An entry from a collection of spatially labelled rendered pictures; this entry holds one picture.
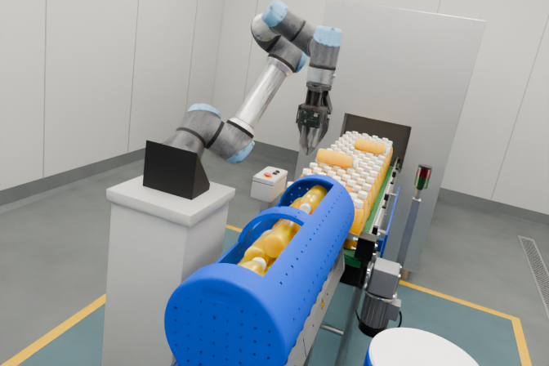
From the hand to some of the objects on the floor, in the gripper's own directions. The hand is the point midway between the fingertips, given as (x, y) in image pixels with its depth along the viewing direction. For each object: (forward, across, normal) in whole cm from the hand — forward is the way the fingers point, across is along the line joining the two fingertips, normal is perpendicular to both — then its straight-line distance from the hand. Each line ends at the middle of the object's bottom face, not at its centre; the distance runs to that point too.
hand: (308, 150), depth 134 cm
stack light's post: (+141, +36, +80) cm, 166 cm away
